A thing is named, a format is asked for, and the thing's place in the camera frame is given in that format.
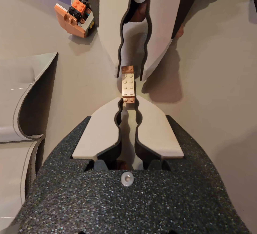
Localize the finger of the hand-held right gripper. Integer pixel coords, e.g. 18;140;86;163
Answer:
140;0;185;81
99;0;132;78

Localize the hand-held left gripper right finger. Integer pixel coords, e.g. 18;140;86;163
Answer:
135;95;185;159

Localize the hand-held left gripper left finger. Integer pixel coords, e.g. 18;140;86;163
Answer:
72;97;122;160

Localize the brown toy brick model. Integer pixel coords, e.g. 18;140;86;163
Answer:
54;0;95;38

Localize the long orange studded plate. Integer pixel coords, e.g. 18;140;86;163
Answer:
121;66;136;110

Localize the grey instruction booklet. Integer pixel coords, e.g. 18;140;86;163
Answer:
0;53;59;221

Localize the grey desk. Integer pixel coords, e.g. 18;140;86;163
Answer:
0;0;257;234

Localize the person's right hand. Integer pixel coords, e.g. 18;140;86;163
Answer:
130;2;150;23

